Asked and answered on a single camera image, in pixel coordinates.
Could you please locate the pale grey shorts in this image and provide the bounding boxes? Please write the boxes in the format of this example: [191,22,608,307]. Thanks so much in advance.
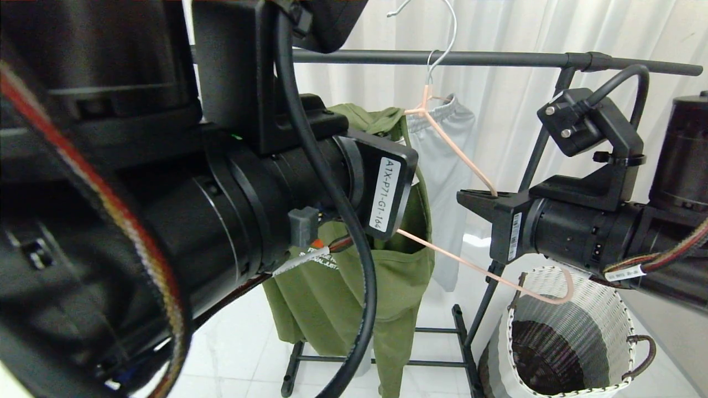
[407,94,476,292]

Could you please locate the black clothes rack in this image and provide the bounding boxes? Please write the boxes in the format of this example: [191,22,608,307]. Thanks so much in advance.
[191,49,703,398]

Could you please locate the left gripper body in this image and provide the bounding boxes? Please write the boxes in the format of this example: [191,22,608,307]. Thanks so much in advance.
[127,130,419,332]

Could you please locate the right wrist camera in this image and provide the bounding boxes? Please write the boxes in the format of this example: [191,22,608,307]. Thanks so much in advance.
[528,87,647,213]

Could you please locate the white laundry basket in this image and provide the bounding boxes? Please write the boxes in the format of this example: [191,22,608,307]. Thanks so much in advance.
[478,265,657,398]

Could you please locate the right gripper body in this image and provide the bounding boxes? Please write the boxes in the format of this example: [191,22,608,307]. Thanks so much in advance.
[490,191,708,313]

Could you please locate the green garment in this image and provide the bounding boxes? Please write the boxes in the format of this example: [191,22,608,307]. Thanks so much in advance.
[261,103,436,398]

